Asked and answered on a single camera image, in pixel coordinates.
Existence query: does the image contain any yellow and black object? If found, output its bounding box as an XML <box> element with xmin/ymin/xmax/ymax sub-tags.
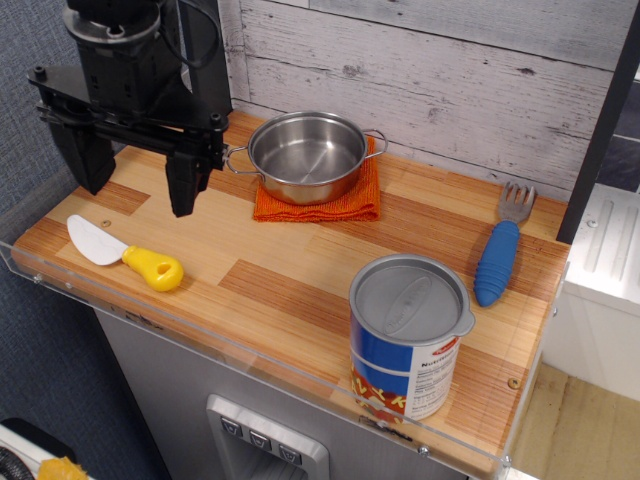
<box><xmin>1</xmin><ymin>418</ymin><xmax>91</xmax><ymax>480</ymax></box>

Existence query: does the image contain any toy fridge dispenser panel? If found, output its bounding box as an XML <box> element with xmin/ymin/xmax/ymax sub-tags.
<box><xmin>206</xmin><ymin>394</ymin><xmax>331</xmax><ymax>479</ymax></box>

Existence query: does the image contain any clear acrylic guard rail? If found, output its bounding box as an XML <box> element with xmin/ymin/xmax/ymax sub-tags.
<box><xmin>0</xmin><ymin>164</ymin><xmax>571</xmax><ymax>474</ymax></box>

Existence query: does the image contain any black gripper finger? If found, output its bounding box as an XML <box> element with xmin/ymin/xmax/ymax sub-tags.
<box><xmin>49</xmin><ymin>123</ymin><xmax>116</xmax><ymax>195</ymax></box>
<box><xmin>165</xmin><ymin>151</ymin><xmax>211</xmax><ymax>217</ymax></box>

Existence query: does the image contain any orange folded cloth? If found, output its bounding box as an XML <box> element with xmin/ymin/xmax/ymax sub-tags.
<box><xmin>253</xmin><ymin>158</ymin><xmax>381</xmax><ymax>223</ymax></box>

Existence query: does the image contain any dark vertical post left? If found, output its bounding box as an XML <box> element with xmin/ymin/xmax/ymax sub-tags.
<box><xmin>179</xmin><ymin>1</ymin><xmax>232</xmax><ymax>115</ymax></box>

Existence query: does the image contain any dark vertical post right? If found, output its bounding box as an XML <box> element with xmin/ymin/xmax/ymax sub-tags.
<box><xmin>556</xmin><ymin>1</ymin><xmax>639</xmax><ymax>244</ymax></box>

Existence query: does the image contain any yellow handled white toy knife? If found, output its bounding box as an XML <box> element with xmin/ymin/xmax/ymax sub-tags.
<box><xmin>66</xmin><ymin>215</ymin><xmax>184</xmax><ymax>292</ymax></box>

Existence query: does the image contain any blue handled metal fork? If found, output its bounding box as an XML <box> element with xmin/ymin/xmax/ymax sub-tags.
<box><xmin>473</xmin><ymin>182</ymin><xmax>536</xmax><ymax>307</ymax></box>

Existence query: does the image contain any blue labelled soup can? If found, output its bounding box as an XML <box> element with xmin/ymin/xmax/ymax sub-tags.
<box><xmin>349</xmin><ymin>254</ymin><xmax>475</xmax><ymax>420</ymax></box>

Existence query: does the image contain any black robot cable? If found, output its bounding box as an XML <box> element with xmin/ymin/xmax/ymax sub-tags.
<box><xmin>159</xmin><ymin>0</ymin><xmax>224</xmax><ymax>71</ymax></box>

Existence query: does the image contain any stainless steel pot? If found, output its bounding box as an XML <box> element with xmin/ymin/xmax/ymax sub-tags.
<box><xmin>223</xmin><ymin>111</ymin><xmax>389</xmax><ymax>206</ymax></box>

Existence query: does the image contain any dark vertical post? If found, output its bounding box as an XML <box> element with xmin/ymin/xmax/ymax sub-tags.
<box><xmin>556</xmin><ymin>1</ymin><xmax>639</xmax><ymax>244</ymax></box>
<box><xmin>179</xmin><ymin>1</ymin><xmax>232</xmax><ymax>115</ymax></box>

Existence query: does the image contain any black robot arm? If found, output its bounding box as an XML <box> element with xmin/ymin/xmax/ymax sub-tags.
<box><xmin>29</xmin><ymin>1</ymin><xmax>229</xmax><ymax>217</ymax></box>

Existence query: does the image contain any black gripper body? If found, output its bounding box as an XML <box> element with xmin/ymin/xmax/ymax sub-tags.
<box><xmin>28</xmin><ymin>37</ymin><xmax>229</xmax><ymax>171</ymax></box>

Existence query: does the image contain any white toy sink unit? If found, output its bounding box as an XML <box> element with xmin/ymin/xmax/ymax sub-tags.
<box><xmin>542</xmin><ymin>184</ymin><xmax>639</xmax><ymax>400</ymax></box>

